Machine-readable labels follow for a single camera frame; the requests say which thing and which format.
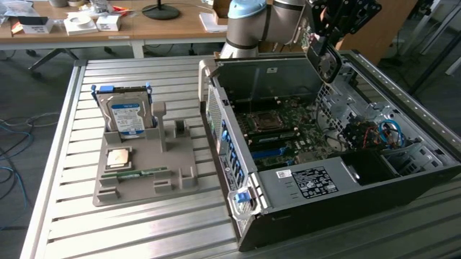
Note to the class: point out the brown cardboard box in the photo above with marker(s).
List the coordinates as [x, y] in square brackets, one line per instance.
[221, 8]

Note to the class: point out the blue expansion slot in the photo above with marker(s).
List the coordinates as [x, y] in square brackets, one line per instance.
[268, 154]

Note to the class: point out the silver disk bay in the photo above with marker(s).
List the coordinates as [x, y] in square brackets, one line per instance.
[415, 162]

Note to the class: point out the blue case latch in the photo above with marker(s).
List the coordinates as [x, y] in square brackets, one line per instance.
[242, 196]

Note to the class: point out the black open PC case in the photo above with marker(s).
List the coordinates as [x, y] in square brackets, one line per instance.
[324, 221]

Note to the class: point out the wooden desk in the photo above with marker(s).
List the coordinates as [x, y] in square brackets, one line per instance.
[169, 27]
[43, 37]

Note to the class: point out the black round lamp base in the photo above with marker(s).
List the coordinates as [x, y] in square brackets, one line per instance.
[161, 12]

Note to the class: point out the grey parts rack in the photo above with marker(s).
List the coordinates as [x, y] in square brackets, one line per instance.
[152, 159]

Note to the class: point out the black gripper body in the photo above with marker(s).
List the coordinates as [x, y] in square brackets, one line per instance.
[360, 13]

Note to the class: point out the white paper stack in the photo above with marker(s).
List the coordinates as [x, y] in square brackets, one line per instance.
[213, 23]

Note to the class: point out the white tape roll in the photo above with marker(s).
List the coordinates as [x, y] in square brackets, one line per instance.
[79, 20]

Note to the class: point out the silver CPU socket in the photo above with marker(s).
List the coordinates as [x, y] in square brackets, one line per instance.
[267, 120]

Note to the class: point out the hard disk in blue caddy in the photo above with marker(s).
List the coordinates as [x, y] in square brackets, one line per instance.
[126, 116]

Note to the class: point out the green RAM stick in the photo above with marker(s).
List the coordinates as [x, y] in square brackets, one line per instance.
[136, 173]

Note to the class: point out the white box with black lid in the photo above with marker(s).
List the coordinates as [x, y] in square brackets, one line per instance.
[37, 27]

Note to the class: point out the copper-topped CPU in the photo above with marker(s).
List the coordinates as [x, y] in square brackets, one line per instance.
[120, 158]

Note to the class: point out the grey cup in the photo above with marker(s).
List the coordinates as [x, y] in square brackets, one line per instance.
[58, 2]

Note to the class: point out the grey power supply with label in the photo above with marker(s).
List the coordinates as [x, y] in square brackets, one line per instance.
[281, 186]

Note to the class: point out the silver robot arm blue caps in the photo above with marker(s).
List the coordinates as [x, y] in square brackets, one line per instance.
[249, 29]

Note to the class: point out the black low-profile graphics card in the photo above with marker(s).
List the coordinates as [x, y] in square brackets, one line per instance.
[329, 64]

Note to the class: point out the flat white box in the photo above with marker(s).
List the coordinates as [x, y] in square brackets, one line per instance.
[81, 31]

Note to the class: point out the red book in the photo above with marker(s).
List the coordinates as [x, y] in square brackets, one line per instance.
[15, 28]

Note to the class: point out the white box with label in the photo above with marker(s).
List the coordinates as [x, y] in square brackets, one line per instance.
[109, 23]

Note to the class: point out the green motherboard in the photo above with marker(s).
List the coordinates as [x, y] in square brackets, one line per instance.
[309, 129]

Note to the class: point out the wooden cabinet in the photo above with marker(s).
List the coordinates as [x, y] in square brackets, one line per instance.
[392, 32]

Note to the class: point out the installed black RAM stick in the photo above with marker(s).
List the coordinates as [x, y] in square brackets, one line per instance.
[271, 139]

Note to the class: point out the beige tape roll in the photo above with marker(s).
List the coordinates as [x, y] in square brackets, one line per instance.
[77, 2]

